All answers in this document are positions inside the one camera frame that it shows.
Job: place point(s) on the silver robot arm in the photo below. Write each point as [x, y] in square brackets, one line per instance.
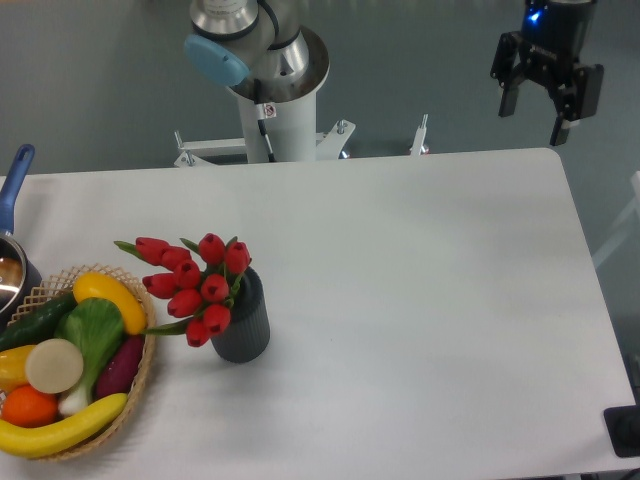
[258, 47]

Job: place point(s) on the orange fruit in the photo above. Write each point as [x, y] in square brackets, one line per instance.
[29, 408]

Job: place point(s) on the green bok choy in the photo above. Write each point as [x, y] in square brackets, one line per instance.
[95, 326]

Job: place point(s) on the blue handled saucepan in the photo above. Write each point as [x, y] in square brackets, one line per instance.
[18, 275]

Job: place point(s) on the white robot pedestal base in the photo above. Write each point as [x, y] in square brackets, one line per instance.
[272, 132]

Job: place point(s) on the woven wicker basket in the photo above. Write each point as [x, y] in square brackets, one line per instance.
[62, 283]

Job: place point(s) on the dark grey ribbed vase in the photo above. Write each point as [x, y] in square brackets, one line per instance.
[248, 334]

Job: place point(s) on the black device at table edge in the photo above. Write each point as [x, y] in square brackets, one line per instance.
[622, 422]

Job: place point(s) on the white frame at right edge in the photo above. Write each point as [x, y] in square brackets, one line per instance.
[621, 228]

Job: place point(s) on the purple sweet potato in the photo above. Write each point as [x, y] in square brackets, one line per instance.
[119, 374]

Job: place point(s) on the yellow pepper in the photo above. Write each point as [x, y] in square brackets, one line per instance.
[13, 367]

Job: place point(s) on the red tulip bouquet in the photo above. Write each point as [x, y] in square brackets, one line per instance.
[201, 283]

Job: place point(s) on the green cucumber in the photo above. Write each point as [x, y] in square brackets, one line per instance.
[38, 325]

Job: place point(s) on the beige round disc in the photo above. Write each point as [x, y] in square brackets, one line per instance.
[54, 366]

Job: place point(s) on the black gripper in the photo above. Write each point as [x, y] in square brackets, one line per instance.
[547, 51]

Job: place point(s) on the yellow banana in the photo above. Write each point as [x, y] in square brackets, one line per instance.
[38, 442]

